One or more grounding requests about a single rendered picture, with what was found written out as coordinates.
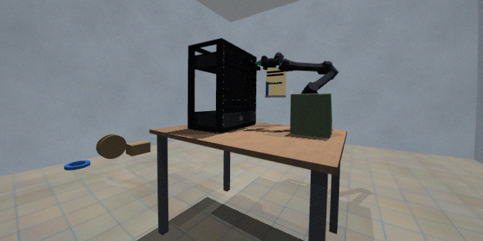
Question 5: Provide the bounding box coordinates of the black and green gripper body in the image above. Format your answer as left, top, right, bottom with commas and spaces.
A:
261, 56, 272, 70

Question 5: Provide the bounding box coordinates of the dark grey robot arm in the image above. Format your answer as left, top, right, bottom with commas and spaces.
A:
267, 53, 339, 94

